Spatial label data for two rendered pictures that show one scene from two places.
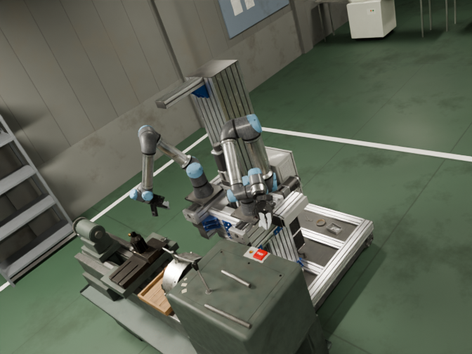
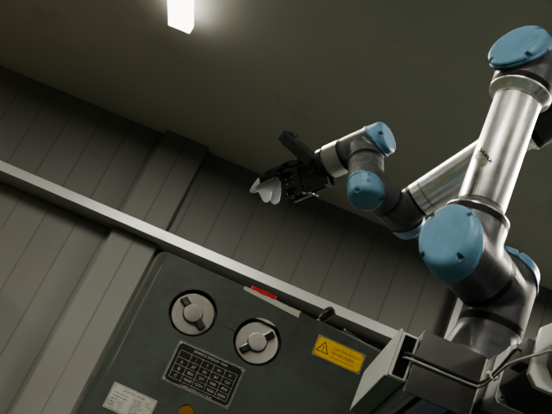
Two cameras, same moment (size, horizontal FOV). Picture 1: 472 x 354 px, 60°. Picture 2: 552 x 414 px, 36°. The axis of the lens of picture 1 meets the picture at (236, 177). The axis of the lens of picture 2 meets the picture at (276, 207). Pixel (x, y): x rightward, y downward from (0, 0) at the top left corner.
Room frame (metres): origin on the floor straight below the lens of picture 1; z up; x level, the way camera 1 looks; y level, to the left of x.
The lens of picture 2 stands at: (2.77, -1.35, 0.69)
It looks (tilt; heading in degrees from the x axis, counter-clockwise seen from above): 24 degrees up; 131
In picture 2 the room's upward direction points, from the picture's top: 25 degrees clockwise
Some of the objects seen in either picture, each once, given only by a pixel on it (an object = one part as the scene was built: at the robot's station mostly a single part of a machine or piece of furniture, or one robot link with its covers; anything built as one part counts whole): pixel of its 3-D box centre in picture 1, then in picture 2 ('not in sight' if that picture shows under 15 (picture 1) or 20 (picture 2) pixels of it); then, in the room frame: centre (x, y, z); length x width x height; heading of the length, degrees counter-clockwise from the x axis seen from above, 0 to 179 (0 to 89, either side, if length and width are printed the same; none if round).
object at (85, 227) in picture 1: (93, 237); not in sight; (2.79, 1.23, 1.01); 0.30 x 0.20 x 0.29; 39
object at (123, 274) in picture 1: (139, 262); not in sight; (2.36, 0.86, 0.95); 0.43 x 0.18 x 0.04; 129
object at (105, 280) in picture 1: (140, 263); not in sight; (2.41, 0.88, 0.90); 0.53 x 0.30 x 0.06; 129
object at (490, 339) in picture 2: (250, 202); (483, 350); (2.20, -0.03, 1.21); 0.15 x 0.15 x 0.10
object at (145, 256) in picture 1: (145, 252); not in sight; (2.38, 0.80, 1.00); 0.20 x 0.10 x 0.05; 39
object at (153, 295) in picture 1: (171, 285); not in sight; (2.08, 0.66, 0.89); 0.36 x 0.30 x 0.04; 129
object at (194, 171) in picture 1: (196, 173); not in sight; (2.61, 0.26, 1.33); 0.13 x 0.12 x 0.14; 6
